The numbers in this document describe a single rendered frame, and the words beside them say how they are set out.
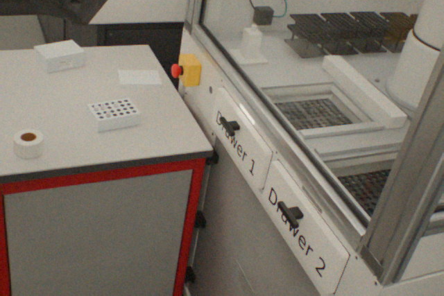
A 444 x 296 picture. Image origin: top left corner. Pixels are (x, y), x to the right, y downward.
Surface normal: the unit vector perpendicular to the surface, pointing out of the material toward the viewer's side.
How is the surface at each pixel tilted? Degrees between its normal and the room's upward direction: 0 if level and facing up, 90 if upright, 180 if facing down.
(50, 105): 0
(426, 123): 90
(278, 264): 90
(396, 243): 90
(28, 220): 90
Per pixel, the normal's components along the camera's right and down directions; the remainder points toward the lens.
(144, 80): 0.15, -0.82
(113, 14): 0.38, 0.57
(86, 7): 0.65, 0.42
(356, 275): -0.91, 0.10
